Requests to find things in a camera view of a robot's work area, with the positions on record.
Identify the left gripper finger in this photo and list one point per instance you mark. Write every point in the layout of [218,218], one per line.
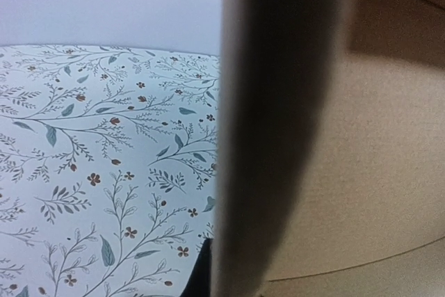
[199,282]

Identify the brown cardboard box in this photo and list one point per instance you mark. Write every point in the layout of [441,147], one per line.
[330,171]

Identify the floral patterned table mat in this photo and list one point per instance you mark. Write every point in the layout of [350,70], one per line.
[108,169]

